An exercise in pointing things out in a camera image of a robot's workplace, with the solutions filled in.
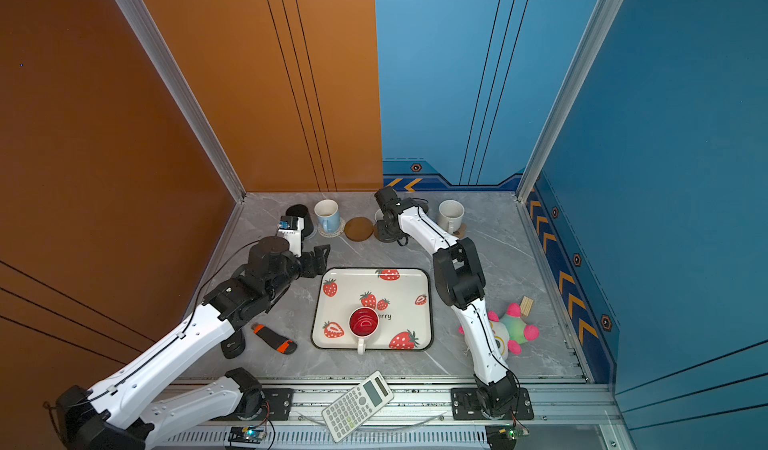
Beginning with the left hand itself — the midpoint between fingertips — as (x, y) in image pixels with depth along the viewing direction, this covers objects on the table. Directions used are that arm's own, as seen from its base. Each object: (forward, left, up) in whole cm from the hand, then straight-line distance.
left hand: (318, 244), depth 75 cm
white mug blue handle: (+22, +3, -14) cm, 26 cm away
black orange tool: (-16, +14, -24) cm, 32 cm away
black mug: (+24, +13, -15) cm, 32 cm away
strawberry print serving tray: (-3, -22, -24) cm, 33 cm away
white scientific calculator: (-32, -11, -23) cm, 41 cm away
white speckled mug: (+25, -39, -16) cm, 49 cm away
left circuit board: (-38, +15, -26) cm, 48 cm away
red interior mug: (-12, -11, -22) cm, 27 cm away
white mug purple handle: (+12, -15, -3) cm, 19 cm away
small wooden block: (-6, -59, -23) cm, 64 cm away
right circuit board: (-38, -46, -24) cm, 64 cm away
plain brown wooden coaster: (+24, -6, -24) cm, 35 cm away
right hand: (+18, -17, -19) cm, 32 cm away
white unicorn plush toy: (-15, -51, -17) cm, 56 cm away
